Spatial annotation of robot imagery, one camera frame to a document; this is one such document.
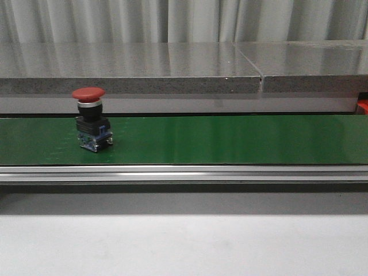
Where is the red mushroom push button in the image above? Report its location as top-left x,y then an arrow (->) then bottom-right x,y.
72,87 -> 113,152

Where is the green conveyor belt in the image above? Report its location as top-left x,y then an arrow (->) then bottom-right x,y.
1,115 -> 367,165

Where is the grey stone countertop slab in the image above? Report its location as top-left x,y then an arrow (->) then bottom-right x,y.
0,40 -> 368,114

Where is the red plastic bin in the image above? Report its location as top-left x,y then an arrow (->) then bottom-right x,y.
355,99 -> 368,115

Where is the grey pleated curtain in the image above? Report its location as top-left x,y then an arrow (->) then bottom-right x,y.
1,1 -> 367,43

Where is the aluminium conveyor side rail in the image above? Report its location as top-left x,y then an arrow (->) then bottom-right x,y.
1,165 -> 367,185

